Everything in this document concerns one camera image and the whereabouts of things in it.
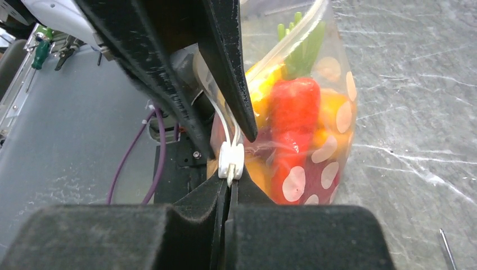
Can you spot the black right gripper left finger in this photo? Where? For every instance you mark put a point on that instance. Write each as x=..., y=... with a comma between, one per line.
x=183, y=235

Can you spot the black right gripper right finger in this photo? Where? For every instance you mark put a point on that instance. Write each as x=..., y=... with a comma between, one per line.
x=259, y=234

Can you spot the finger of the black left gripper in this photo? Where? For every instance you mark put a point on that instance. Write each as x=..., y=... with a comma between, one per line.
x=221, y=48
x=128, y=32

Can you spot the yellow toy bell pepper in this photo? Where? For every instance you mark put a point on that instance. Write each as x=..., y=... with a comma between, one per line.
x=260, y=91

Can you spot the purple toy onion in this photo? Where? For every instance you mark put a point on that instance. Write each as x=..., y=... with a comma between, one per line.
x=299, y=175

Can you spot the clear dotted zip bag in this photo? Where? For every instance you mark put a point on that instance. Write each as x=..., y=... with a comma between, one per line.
x=271, y=30

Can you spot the orange toy carrot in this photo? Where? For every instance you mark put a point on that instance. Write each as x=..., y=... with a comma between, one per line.
x=296, y=98

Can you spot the orange toy fruit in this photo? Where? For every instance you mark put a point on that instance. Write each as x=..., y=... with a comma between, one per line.
x=335, y=127

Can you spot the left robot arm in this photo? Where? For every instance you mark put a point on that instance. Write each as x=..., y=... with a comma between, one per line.
x=178, y=24

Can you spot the black pliers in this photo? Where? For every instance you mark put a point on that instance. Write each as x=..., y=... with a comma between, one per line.
x=71, y=45

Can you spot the black yellow screwdriver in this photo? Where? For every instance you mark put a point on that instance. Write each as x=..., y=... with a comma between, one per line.
x=450, y=261

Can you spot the green handled screwdriver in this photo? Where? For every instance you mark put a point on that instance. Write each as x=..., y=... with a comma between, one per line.
x=43, y=37

